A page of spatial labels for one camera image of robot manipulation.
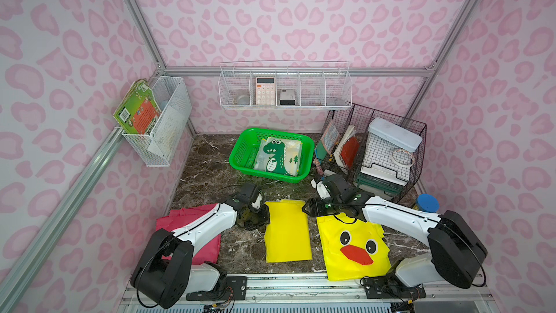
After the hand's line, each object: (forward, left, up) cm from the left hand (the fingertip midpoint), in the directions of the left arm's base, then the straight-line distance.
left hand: (270, 221), depth 85 cm
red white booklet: (+30, -34, +6) cm, 46 cm away
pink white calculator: (+46, +3, +28) cm, 54 cm away
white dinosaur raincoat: (+31, -3, +2) cm, 31 cm away
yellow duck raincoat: (-10, -31, -1) cm, 32 cm away
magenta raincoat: (-12, +22, 0) cm, 25 cm away
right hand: (+4, -14, +5) cm, 15 cm away
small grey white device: (+42, -7, +28) cm, 51 cm away
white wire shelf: (+53, -6, +27) cm, 59 cm away
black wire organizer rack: (+45, -41, +15) cm, 62 cm away
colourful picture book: (+38, -27, +4) cm, 47 cm away
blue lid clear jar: (-1, -53, +17) cm, 56 cm away
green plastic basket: (+38, +14, -1) cm, 41 cm away
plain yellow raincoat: (-5, -7, -2) cm, 9 cm away
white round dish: (+43, +13, +26) cm, 52 cm away
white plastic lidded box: (+21, -46, +17) cm, 54 cm away
